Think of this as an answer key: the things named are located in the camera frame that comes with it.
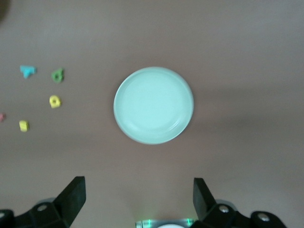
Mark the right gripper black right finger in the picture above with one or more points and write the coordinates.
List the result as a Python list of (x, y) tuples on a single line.
[(204, 199)]

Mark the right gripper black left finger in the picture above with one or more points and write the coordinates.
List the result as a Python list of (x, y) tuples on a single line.
[(71, 197)]

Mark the yellow foam letter a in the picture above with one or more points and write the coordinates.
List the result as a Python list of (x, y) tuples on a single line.
[(57, 106)]

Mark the dark green foam letter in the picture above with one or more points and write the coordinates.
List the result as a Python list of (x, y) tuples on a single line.
[(61, 71)]

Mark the teal foam letter t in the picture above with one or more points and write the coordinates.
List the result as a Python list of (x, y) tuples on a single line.
[(27, 70)]

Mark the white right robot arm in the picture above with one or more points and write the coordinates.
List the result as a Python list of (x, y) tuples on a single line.
[(168, 226)]

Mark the yellow foam letter s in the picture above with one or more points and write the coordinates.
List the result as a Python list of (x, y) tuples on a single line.
[(23, 126)]

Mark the pink foam letter f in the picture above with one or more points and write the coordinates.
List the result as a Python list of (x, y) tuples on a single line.
[(2, 117)]

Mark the light green plate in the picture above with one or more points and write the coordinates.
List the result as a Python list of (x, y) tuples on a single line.
[(153, 104)]

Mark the brown table cover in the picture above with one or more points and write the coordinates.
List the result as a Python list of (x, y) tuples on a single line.
[(237, 59)]

